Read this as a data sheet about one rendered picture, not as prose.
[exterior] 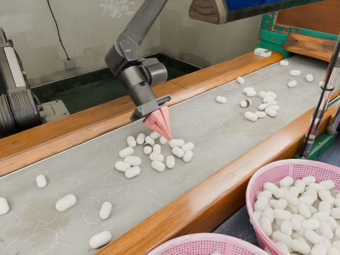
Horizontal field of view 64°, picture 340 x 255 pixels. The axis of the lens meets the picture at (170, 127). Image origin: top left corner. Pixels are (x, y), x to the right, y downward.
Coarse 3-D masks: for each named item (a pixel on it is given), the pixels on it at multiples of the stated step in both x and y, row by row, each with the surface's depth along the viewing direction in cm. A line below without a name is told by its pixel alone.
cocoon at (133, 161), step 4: (128, 156) 60; (132, 156) 60; (136, 156) 60; (124, 160) 60; (128, 160) 60; (132, 160) 59; (136, 160) 59; (140, 160) 60; (132, 164) 60; (136, 164) 60
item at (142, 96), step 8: (136, 88) 66; (144, 88) 66; (136, 96) 66; (144, 96) 65; (152, 96) 66; (168, 96) 67; (136, 104) 66; (144, 104) 63; (160, 104) 70; (136, 112) 63
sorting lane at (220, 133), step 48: (240, 96) 89; (288, 96) 89; (96, 144) 67; (240, 144) 67; (0, 192) 54; (48, 192) 54; (96, 192) 54; (144, 192) 54; (0, 240) 45; (48, 240) 45
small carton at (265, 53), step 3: (258, 48) 118; (261, 48) 118; (255, 51) 117; (258, 51) 116; (261, 51) 115; (264, 51) 114; (267, 51) 114; (270, 51) 114; (258, 54) 116; (261, 54) 115; (264, 54) 114; (267, 54) 114; (270, 54) 115
